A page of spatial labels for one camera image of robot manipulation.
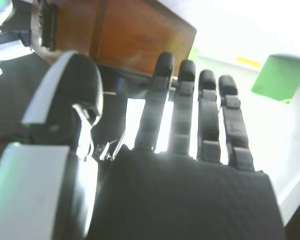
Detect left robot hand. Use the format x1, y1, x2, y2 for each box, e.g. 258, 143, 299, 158
0, 50, 289, 240

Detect brown wooden box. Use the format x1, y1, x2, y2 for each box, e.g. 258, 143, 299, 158
31, 0, 198, 77

